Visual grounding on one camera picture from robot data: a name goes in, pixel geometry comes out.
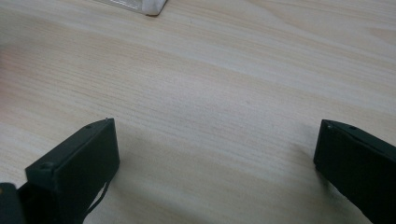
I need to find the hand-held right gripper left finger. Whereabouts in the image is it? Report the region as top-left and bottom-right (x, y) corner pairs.
(17, 117), (121, 224)

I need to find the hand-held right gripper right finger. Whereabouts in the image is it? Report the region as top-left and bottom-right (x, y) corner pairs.
(313, 119), (396, 224)

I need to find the transparent plastic bag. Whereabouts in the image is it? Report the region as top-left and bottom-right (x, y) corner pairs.
(92, 0), (169, 17)

